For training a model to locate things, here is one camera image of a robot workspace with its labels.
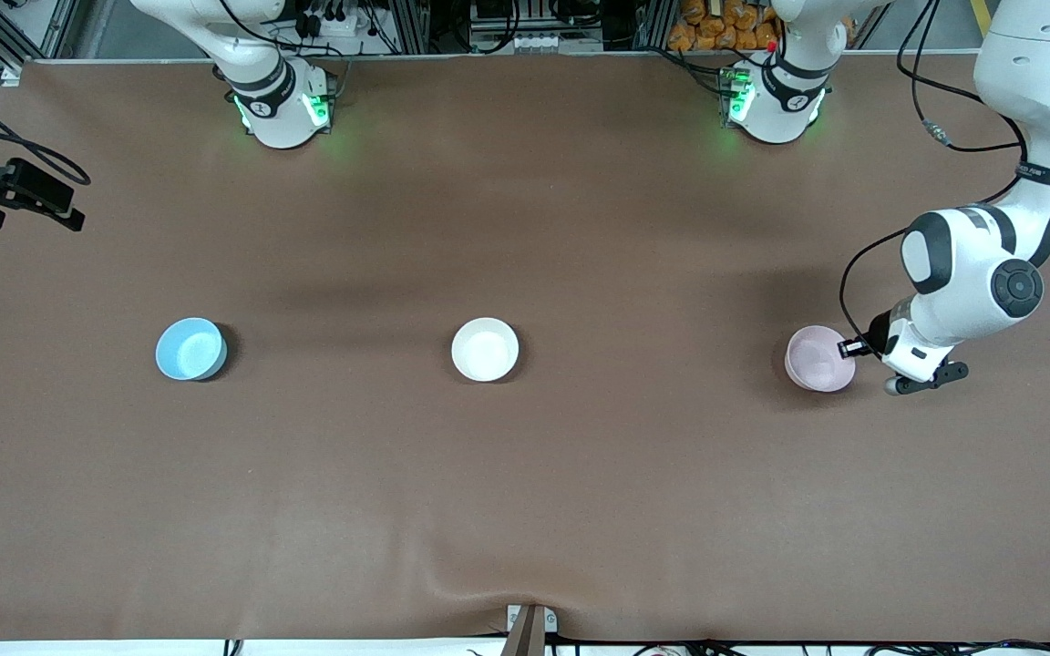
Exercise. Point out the pink bowl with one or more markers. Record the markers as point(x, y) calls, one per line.
point(817, 360)

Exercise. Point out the blue bowl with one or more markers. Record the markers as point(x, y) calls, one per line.
point(188, 351)

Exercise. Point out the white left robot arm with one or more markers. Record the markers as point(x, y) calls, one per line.
point(972, 264)

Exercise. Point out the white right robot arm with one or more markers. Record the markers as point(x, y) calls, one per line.
point(283, 118)

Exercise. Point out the white bowl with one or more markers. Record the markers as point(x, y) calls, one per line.
point(485, 349)

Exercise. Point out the brown table cover mat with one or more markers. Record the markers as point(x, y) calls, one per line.
point(580, 501)

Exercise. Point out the white power strip black plugs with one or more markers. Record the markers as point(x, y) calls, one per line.
point(334, 27)

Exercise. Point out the orange packaged goods pile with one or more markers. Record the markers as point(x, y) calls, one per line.
point(725, 23)

